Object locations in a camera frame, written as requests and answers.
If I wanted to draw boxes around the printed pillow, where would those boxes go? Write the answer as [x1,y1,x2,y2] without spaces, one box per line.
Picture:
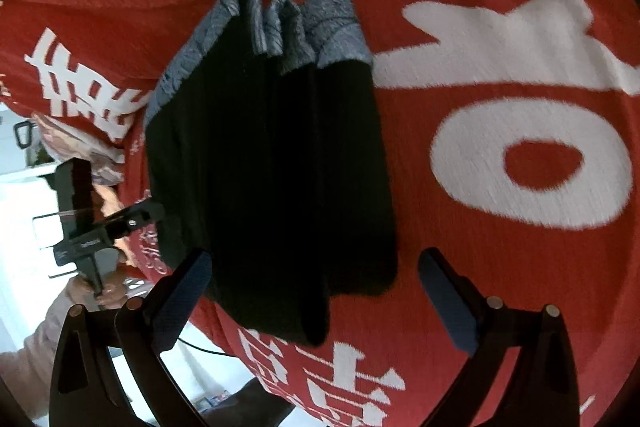
[31,111,127,186]

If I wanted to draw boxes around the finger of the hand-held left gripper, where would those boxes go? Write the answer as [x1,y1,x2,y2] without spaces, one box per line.
[101,200,166,241]

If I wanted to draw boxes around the white cabinet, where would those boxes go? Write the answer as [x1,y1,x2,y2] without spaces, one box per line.
[0,103,68,308]

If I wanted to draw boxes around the person's left hand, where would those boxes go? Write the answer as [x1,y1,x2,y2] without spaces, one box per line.
[67,251,132,311]

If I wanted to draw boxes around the colourful printed packets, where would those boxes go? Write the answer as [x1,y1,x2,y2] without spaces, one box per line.
[196,393,232,409]

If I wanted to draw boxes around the black cable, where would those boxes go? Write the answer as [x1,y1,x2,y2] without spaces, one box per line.
[175,337,237,358]

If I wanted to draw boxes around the black pants with grey waistband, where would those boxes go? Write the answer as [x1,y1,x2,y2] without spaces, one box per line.
[142,0,400,348]

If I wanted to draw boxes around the red printed blanket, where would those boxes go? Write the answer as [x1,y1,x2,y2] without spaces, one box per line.
[0,0,640,427]

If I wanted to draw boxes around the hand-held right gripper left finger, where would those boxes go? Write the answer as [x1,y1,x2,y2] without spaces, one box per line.
[49,249,214,427]

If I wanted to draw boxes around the person's left forearm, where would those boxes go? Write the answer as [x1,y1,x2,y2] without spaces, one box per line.
[0,294,77,422]

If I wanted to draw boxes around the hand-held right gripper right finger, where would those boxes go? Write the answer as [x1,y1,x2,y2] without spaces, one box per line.
[419,248,582,427]

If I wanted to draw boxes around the black square handle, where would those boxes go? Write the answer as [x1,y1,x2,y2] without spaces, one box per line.
[12,119,34,151]

